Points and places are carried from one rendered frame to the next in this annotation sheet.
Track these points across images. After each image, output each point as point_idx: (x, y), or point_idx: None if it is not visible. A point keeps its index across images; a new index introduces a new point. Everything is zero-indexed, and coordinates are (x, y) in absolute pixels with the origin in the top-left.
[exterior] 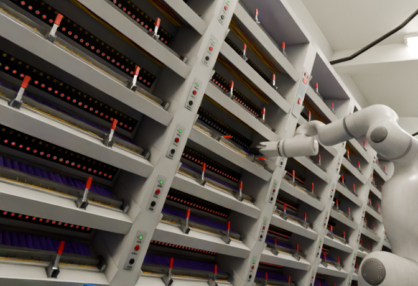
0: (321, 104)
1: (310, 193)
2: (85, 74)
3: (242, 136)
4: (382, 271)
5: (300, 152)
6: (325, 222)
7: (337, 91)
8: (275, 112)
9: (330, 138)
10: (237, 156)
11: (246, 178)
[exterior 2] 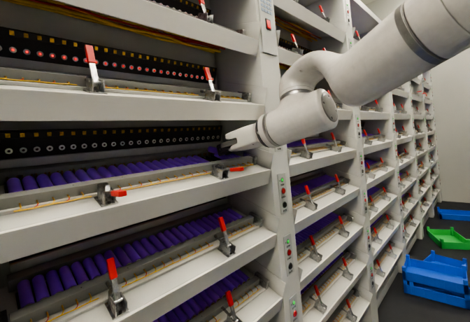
0: (306, 13)
1: (333, 147)
2: None
3: (200, 127)
4: None
5: (303, 134)
6: (361, 169)
7: None
8: (238, 61)
9: (368, 88)
10: (186, 194)
11: None
